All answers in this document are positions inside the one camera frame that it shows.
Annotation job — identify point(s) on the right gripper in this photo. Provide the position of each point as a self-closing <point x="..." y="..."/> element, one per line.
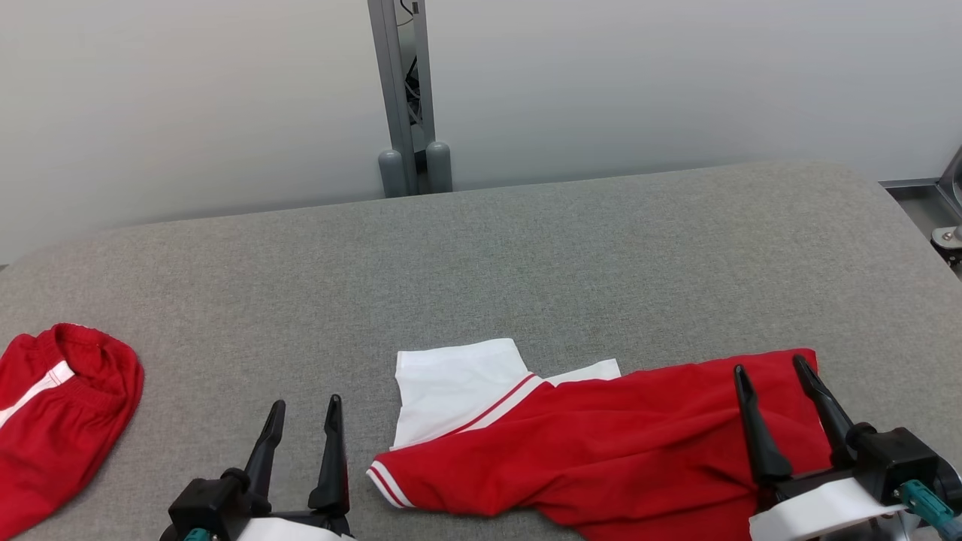
<point x="812" y="511"/>

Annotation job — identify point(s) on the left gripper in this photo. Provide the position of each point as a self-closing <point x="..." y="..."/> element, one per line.
<point x="301" y="530"/>

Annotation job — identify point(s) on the red white sports shirt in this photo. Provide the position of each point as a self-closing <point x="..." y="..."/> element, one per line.
<point x="601" y="451"/>

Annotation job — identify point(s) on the red shorts white stripe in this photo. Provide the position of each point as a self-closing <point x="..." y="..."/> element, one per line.
<point x="68" y="436"/>

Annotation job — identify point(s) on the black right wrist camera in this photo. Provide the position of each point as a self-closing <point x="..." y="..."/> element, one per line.
<point x="894" y="458"/>

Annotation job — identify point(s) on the grey metal frame base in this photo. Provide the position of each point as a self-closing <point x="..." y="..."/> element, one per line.
<point x="939" y="203"/>

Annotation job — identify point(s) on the grey cylinder post foot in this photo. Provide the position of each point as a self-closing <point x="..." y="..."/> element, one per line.
<point x="391" y="174"/>
<point x="439" y="167"/>

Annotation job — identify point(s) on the grey metal partition post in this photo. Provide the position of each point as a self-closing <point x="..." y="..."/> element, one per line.
<point x="394" y="75"/>

